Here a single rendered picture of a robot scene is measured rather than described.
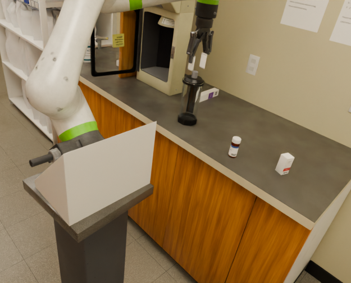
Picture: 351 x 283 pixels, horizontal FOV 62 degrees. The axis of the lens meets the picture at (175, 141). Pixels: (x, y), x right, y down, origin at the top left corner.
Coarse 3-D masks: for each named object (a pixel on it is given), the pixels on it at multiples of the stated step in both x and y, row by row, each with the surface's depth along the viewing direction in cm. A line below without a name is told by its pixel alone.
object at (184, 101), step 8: (184, 80) 139; (184, 88) 141; (192, 88) 139; (200, 88) 141; (184, 96) 142; (192, 96) 141; (184, 104) 144; (192, 104) 143; (184, 112) 146; (192, 112) 146
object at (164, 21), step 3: (162, 18) 167; (165, 18) 166; (168, 18) 165; (159, 21) 169; (162, 21) 167; (165, 21) 166; (168, 21) 165; (171, 21) 165; (174, 21) 165; (159, 24) 168; (162, 24) 167; (165, 24) 166; (168, 24) 165; (171, 24) 165; (174, 24) 165; (168, 27) 165; (171, 27) 165
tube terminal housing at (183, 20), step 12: (192, 0) 156; (156, 12) 165; (168, 12) 159; (180, 12) 154; (192, 12) 160; (180, 24) 158; (180, 36) 162; (180, 48) 166; (180, 60) 171; (144, 72) 188; (168, 72) 173; (180, 72) 176; (156, 84) 184; (168, 84) 176; (180, 84) 181
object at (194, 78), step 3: (192, 72) 139; (195, 72) 138; (189, 75) 142; (192, 75) 139; (195, 75) 139; (186, 78) 139; (189, 78) 138; (192, 78) 139; (195, 78) 139; (198, 78) 140; (201, 78) 141; (189, 81) 138; (192, 81) 137; (195, 81) 137; (198, 81) 138; (201, 81) 139
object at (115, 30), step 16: (112, 16) 164; (128, 16) 170; (96, 32) 163; (112, 32) 169; (128, 32) 174; (96, 48) 167; (112, 48) 173; (128, 48) 180; (96, 64) 172; (112, 64) 179; (128, 64) 185
